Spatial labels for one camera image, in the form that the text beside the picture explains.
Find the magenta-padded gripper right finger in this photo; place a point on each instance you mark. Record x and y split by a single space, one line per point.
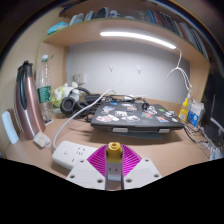
143 171

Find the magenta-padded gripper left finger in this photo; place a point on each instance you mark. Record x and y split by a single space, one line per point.
83 173

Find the yellow charger block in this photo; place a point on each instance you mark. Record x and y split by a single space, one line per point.
114 155

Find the white power strip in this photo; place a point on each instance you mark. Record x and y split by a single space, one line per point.
70 153

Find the dark laptop stand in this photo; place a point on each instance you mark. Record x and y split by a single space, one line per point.
140 135

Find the black laptop with stickers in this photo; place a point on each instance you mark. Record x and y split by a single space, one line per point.
133 116

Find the yellow glue bottle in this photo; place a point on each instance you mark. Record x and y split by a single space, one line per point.
183 115

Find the black headphones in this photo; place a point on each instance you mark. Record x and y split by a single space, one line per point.
67 105

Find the white keyboard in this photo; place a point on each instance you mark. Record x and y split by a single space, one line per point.
216 154

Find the blue and white box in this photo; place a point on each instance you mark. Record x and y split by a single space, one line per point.
196 115

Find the green and white plush toy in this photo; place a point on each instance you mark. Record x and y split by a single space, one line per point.
60 95

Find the white translucent bottle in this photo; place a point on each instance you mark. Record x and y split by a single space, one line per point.
189 103

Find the pink thermos jug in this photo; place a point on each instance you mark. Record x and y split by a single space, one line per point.
28 110

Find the white rectangular block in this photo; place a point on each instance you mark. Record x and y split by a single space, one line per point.
10 128

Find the clear plastic water bottle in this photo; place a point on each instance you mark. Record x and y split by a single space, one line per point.
44 93

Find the black monitor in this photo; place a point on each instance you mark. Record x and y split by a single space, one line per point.
215 106

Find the white light bar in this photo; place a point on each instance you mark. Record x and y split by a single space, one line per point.
133 35

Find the wooden shelf unit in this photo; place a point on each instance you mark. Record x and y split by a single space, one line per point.
83 31

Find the white wall socket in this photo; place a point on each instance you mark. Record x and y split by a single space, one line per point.
79 78

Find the white wall hook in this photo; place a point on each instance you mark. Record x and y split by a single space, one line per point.
111 68
139 69

